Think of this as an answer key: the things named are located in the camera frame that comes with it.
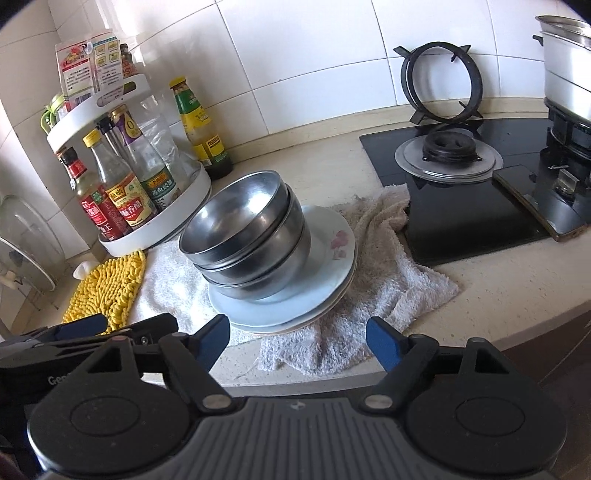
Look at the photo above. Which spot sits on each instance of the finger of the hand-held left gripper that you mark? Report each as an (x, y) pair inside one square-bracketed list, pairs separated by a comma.
[(152, 327), (81, 326)]

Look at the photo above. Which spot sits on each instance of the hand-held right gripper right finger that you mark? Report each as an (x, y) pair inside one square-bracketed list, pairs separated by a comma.
[(383, 341)]

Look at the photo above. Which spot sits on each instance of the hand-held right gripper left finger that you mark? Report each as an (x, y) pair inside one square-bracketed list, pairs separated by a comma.
[(212, 339)]

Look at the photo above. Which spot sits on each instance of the plain white plate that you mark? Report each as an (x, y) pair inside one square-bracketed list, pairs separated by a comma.
[(339, 305)]

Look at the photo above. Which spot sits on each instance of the stainless steel bowl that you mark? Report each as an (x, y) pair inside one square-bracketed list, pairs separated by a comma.
[(277, 281), (231, 217), (299, 217)]

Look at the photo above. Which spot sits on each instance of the white floral plate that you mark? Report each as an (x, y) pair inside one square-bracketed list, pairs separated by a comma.
[(332, 267)]

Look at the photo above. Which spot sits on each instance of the yellow chenille mat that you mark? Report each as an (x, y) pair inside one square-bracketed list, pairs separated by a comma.
[(106, 286)]

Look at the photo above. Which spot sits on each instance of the white terry towel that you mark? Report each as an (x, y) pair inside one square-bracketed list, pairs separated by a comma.
[(392, 286)]

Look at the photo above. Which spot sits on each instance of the white rotating condiment rack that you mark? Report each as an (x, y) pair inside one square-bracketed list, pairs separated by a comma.
[(138, 240)]

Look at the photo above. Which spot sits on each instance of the glass pot lid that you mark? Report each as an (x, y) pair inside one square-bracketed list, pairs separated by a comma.
[(27, 240)]

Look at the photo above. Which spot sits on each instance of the red label sauce bottle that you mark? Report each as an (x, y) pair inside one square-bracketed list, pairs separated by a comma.
[(99, 212)]

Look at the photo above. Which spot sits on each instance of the yellow label vinegar bottle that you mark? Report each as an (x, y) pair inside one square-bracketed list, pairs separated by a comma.
[(129, 203)]

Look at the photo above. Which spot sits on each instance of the green label sauce bottle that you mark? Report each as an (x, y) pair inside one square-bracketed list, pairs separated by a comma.
[(159, 189)]

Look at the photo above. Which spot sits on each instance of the black glass gas cooktop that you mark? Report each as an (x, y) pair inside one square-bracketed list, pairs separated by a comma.
[(461, 217)]

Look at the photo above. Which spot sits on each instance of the brown cabinet front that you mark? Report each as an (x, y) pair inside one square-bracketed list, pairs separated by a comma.
[(563, 369)]

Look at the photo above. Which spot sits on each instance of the silver burner drip plate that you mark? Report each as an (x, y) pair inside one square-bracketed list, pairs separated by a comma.
[(415, 161)]

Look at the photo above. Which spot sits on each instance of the clear plastic bottle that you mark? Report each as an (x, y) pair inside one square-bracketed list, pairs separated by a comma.
[(175, 138)]

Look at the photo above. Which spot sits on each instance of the black cap bottle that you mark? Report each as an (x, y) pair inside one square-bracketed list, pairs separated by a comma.
[(105, 127)]

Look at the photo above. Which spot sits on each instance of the black burner head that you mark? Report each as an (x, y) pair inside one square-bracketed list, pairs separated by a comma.
[(450, 147)]

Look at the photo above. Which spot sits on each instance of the yellow cap seasoning bottle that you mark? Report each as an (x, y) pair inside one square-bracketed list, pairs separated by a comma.
[(203, 124)]

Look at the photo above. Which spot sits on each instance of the black smartphone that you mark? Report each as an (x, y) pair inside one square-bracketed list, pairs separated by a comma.
[(535, 194)]

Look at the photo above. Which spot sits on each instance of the green plastic object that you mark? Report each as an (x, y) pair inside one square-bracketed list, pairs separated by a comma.
[(51, 115)]

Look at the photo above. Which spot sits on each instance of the red white seasoning packet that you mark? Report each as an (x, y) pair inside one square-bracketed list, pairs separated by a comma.
[(76, 74)]

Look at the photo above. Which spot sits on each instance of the dark bottle red label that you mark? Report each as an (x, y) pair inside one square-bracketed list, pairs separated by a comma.
[(128, 62)]

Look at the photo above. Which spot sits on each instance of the black round pan support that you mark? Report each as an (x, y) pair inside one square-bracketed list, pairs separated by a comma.
[(477, 85)]

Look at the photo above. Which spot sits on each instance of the stainless steel pot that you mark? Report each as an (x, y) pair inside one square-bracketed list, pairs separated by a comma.
[(568, 78)]

